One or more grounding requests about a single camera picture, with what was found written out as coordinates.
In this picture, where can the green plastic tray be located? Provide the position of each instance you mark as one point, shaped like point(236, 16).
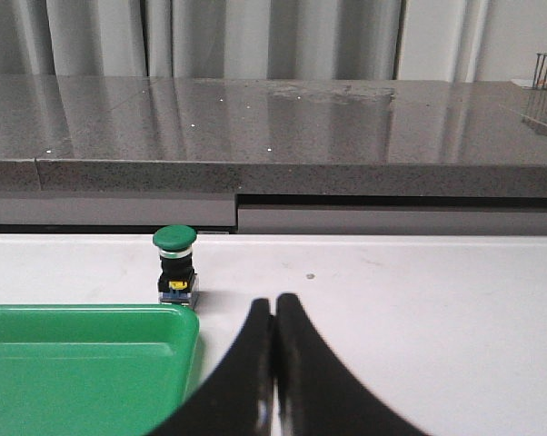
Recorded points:
point(108, 369)

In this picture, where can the grey stone counter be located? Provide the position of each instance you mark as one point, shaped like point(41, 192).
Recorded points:
point(128, 154)

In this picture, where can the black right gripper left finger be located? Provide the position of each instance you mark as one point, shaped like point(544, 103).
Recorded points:
point(237, 397)

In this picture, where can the grey curtain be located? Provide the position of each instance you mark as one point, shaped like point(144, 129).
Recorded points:
point(353, 40)

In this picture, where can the green mushroom push button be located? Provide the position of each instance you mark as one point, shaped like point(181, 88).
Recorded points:
point(177, 283)

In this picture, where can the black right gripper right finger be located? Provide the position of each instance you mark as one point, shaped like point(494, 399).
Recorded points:
point(317, 394)

